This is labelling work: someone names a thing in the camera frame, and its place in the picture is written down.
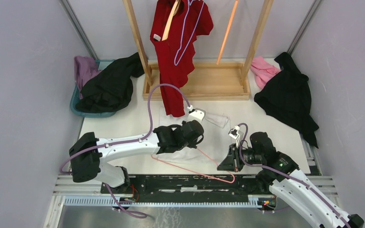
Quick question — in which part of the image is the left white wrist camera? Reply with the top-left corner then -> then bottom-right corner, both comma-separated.
187,105 -> 206,123

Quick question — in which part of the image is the wooden clothes rack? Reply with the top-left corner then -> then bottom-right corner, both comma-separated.
123,0 -> 273,101

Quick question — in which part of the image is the red skirt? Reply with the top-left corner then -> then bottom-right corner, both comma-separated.
150,0 -> 213,117

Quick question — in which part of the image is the black garment in basket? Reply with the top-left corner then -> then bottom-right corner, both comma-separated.
76,52 -> 144,113

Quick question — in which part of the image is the teal laundry basket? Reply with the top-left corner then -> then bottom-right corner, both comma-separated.
69,59 -> 115,118

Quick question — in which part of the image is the white garment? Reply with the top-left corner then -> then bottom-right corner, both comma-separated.
154,109 -> 231,165

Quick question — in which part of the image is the orange hanger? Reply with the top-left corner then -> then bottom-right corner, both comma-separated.
216,0 -> 239,65

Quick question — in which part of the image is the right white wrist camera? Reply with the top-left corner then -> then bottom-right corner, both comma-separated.
229,125 -> 244,148

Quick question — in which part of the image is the aluminium frame rail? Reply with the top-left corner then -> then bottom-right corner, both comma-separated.
53,175 -> 341,205

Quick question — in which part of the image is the black garment on right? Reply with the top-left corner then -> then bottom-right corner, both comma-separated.
254,52 -> 319,148

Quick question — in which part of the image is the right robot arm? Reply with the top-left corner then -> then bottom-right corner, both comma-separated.
217,129 -> 365,228

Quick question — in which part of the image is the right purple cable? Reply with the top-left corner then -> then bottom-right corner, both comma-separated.
237,123 -> 353,228

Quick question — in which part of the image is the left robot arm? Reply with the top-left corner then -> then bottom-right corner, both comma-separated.
69,120 -> 204,193

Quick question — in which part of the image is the purple garment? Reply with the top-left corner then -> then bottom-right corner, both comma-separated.
74,56 -> 101,99

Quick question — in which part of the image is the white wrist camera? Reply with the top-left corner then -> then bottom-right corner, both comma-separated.
187,105 -> 206,123
229,125 -> 244,148

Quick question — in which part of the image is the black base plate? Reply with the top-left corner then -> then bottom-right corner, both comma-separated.
112,174 -> 275,203

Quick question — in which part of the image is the wooden hanger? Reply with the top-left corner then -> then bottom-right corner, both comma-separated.
162,0 -> 181,41

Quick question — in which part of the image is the pink garment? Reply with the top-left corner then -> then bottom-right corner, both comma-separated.
250,57 -> 280,90

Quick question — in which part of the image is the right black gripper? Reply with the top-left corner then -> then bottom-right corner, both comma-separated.
217,142 -> 264,172

